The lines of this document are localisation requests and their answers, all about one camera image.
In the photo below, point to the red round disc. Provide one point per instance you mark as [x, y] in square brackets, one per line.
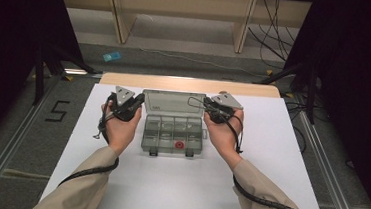
[179, 144]

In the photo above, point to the black stand legs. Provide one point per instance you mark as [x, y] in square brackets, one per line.
[39, 73]
[311, 94]

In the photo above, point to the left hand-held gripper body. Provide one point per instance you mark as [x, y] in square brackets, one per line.
[122, 96]

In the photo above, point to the black curtain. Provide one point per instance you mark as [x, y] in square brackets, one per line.
[359, 81]
[11, 37]

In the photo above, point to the blue card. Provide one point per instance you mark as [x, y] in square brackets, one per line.
[112, 56]

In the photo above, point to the white table sheet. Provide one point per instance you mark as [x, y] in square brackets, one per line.
[173, 190]

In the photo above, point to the metal floor rail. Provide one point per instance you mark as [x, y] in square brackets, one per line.
[5, 157]
[331, 182]

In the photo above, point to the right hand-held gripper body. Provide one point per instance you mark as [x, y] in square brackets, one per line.
[227, 101]

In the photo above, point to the grey transparent compartment box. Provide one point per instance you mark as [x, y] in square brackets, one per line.
[171, 130]

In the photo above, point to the person's right hand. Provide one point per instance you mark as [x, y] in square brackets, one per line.
[224, 137]

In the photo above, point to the wooden desk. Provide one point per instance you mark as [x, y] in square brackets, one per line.
[181, 2]

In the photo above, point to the person's left hand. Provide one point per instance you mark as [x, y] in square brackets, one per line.
[119, 132]

